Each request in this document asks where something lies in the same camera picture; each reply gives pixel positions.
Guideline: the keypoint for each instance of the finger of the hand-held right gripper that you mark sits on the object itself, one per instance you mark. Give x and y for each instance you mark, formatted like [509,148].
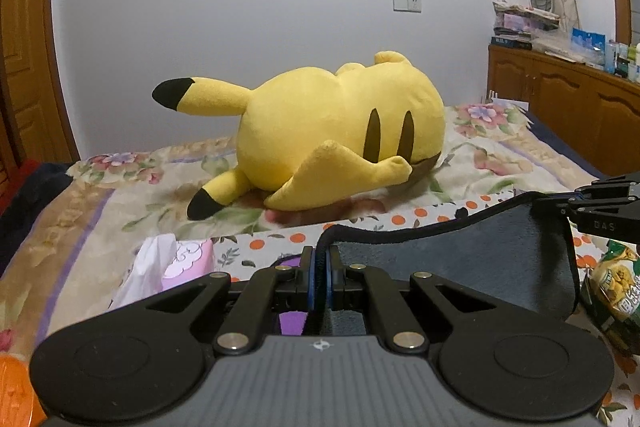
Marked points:
[611,187]
[602,221]

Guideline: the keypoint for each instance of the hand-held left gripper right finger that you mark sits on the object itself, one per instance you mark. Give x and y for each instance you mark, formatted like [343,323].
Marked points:
[330,279]

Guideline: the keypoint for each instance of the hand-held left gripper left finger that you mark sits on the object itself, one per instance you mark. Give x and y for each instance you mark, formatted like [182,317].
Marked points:
[311,279]

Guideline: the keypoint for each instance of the dark grey towel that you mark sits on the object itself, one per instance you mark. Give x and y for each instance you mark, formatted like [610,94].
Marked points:
[465,257]

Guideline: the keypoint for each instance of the purple item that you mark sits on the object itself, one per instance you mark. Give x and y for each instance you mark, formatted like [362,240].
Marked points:
[291,324]

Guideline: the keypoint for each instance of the dark blue mattress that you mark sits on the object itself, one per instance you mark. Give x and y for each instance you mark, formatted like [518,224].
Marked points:
[565,142]

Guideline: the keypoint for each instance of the green snack bag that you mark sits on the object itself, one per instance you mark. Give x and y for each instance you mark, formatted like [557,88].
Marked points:
[617,287]

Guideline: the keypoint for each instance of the orange dotted white blanket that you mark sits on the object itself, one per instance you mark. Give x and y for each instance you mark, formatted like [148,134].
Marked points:
[400,220]

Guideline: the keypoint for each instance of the wooden cabinet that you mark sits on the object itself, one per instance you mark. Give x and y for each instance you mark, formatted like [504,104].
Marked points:
[560,92]

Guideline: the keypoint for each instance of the pink tissue pack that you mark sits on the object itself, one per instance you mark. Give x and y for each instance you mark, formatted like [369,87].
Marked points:
[187,259]

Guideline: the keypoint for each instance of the row of small bottles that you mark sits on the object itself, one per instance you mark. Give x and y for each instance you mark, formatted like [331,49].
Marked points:
[622,57]

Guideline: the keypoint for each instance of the yellow plush toy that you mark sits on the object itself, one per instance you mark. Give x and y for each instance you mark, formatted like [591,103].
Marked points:
[325,137]

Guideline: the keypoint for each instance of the blue printed box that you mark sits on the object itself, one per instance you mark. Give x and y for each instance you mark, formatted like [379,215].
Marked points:
[587,46]

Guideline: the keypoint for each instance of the stack of books and boxes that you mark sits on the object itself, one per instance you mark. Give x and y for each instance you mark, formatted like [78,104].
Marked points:
[522,24]

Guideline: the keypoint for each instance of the floral cream bedsheet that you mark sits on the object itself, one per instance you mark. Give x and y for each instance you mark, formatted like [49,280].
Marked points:
[100,207]

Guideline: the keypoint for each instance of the dark cloth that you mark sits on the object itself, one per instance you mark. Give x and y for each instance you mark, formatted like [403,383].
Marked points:
[30,202]

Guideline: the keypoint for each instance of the orange round object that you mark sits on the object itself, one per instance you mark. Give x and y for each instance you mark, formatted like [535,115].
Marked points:
[15,387]

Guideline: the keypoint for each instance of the wooden door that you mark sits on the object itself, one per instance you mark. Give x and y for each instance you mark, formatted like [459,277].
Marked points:
[25,37]

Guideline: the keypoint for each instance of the white wall switch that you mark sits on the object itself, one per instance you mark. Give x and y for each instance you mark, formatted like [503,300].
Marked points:
[406,3]

